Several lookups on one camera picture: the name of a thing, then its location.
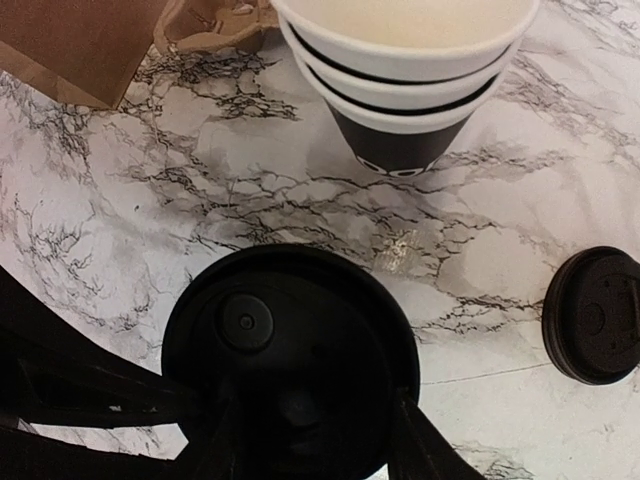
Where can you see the stack of black paper cups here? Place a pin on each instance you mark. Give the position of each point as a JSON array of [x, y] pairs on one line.
[[402, 78]]

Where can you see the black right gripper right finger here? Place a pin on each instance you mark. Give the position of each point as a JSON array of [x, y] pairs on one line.
[[417, 450]]

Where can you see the cardboard cup carrier tray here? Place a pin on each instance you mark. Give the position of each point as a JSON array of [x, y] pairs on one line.
[[214, 25]]

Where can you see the black plastic cup lid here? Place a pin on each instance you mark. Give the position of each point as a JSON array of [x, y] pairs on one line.
[[309, 346]]

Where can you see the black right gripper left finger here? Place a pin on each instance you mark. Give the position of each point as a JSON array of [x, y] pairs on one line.
[[232, 441]]

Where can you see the brown paper bag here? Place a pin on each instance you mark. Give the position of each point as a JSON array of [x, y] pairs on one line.
[[77, 52]]

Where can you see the stack of black cup lids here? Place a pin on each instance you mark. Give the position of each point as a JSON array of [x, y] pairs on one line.
[[590, 316]]

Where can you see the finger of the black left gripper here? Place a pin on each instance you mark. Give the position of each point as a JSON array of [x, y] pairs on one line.
[[62, 378], [31, 457]]

